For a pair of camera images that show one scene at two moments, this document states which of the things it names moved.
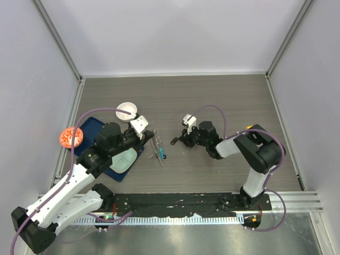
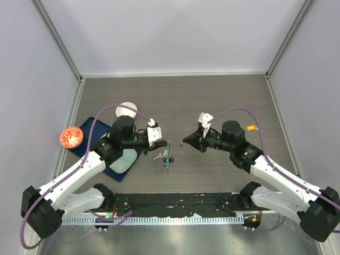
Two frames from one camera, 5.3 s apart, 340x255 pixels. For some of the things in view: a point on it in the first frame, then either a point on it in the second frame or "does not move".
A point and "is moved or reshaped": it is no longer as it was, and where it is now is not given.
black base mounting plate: [213, 204] does not move
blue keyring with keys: [159, 149] is moved or reshaped
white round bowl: [123, 116] does not move
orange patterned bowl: [66, 135] does not move
